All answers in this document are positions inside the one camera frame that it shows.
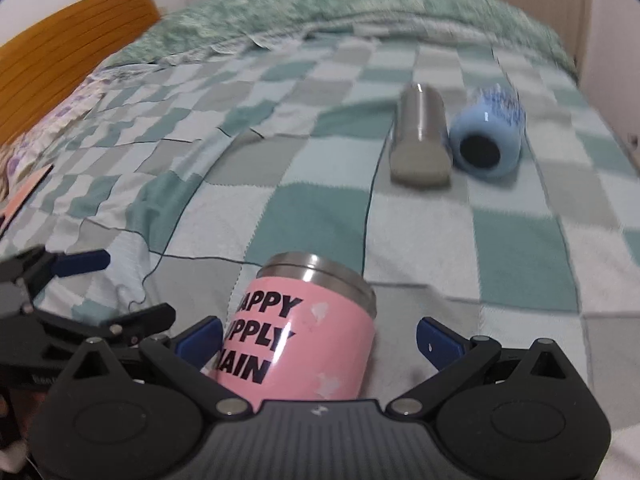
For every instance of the green floral duvet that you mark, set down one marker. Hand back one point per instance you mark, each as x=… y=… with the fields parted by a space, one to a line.
x=228 y=26

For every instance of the stainless steel bottle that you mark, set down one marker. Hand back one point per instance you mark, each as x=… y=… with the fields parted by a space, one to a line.
x=419 y=153

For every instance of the purple floral pillow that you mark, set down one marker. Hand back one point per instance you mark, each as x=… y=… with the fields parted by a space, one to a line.
x=19 y=156

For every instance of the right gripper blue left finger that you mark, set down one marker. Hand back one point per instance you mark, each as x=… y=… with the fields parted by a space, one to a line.
x=198 y=344

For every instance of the pink steel cup with text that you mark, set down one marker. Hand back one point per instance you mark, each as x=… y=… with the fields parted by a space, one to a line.
x=303 y=331

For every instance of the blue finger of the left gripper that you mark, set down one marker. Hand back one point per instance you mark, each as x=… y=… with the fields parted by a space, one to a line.
x=133 y=327
x=80 y=263

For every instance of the light blue cup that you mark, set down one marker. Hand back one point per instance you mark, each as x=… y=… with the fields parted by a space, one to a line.
x=486 y=137

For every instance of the wooden headboard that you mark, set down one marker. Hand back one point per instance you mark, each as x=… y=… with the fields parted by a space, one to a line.
x=43 y=65

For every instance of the checkered green bed blanket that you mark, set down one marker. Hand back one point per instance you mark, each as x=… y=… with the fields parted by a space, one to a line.
x=192 y=176

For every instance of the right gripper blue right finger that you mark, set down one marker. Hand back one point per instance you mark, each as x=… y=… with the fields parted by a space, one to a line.
x=439 y=344

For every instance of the pink book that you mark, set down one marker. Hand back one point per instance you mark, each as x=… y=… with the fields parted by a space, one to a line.
x=22 y=194

